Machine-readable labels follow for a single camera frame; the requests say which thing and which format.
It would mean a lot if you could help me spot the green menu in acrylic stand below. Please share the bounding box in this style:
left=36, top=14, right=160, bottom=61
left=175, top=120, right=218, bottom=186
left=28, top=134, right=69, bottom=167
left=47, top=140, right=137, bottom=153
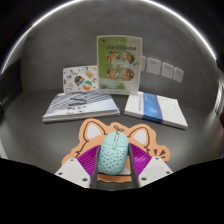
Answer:
left=96, top=35, right=144, bottom=96

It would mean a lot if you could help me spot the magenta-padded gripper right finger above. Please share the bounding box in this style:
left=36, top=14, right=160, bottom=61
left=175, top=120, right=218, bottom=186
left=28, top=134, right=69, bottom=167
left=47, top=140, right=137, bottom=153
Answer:
left=128, top=143, right=174, bottom=188

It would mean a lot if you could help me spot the mint green computer mouse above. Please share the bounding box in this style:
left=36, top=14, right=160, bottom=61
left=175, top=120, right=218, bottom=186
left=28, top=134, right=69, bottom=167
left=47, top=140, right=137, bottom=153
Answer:
left=97, top=130, right=130, bottom=175

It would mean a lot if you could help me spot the grey striped book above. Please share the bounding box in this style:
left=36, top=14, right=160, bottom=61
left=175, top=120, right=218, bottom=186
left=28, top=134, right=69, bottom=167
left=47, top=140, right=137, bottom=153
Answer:
left=42, top=91, right=121, bottom=123

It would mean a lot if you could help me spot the white wall socket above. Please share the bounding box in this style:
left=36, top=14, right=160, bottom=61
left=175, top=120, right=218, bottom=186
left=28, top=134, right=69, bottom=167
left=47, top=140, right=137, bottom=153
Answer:
left=161, top=62, right=175, bottom=80
left=173, top=67, right=185, bottom=84
left=146, top=57, right=162, bottom=75
left=141, top=55, right=148, bottom=72

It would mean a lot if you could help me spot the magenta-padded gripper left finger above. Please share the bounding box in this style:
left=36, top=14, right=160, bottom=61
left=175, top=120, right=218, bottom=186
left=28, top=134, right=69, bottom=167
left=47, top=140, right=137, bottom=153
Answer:
left=54, top=145, right=101, bottom=189

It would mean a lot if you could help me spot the white book with blue band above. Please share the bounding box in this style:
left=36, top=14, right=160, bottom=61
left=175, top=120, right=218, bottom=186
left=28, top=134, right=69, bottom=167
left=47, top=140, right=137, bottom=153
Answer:
left=123, top=90, right=189, bottom=130

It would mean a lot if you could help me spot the orange corgi-shaped mouse pad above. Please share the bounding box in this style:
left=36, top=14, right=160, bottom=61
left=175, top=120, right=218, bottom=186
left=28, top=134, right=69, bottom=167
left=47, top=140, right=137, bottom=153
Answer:
left=61, top=118, right=171, bottom=184

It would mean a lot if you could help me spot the white sticker card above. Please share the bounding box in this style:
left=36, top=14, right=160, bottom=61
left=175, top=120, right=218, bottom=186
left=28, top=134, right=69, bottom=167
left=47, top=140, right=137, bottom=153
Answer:
left=62, top=64, right=100, bottom=94

